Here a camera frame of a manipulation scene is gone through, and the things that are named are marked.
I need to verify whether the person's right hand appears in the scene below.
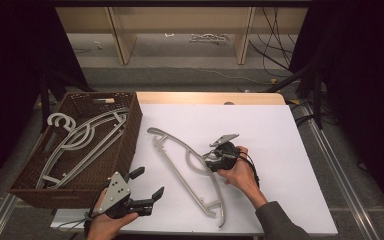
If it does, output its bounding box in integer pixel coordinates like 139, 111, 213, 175
217, 145, 268, 210

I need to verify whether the bundle of black cables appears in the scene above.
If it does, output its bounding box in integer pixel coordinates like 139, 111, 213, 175
248, 7, 299, 78

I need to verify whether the person's left hand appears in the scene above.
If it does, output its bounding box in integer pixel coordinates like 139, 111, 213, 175
85, 212, 140, 240

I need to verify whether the brown wicker basket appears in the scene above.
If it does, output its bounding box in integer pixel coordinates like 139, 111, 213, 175
8, 91, 144, 210

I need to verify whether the black metal stand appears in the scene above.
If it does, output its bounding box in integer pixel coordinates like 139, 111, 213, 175
264, 61, 326, 130

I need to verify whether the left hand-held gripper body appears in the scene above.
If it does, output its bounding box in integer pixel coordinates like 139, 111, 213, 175
97, 171, 154, 220

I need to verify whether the white foam board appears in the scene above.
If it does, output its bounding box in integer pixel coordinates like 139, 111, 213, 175
50, 103, 339, 238

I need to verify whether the grey plastic clothes hanger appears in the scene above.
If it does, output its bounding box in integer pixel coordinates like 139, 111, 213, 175
35, 108, 131, 190
41, 111, 130, 190
147, 127, 227, 229

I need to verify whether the black curtain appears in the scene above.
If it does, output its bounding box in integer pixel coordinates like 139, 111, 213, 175
0, 0, 93, 201
289, 0, 384, 218

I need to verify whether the beige wooden desk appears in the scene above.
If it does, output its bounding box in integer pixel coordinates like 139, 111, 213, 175
55, 6, 309, 66

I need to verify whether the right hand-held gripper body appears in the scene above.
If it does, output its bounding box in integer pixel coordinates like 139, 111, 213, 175
209, 133, 241, 168

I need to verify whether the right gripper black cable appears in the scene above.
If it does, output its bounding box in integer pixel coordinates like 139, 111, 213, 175
238, 151, 261, 188

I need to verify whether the white tangled floor clutter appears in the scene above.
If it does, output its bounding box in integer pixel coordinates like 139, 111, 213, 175
189, 32, 230, 44

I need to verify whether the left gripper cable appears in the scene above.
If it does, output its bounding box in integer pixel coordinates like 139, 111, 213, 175
57, 181, 112, 238

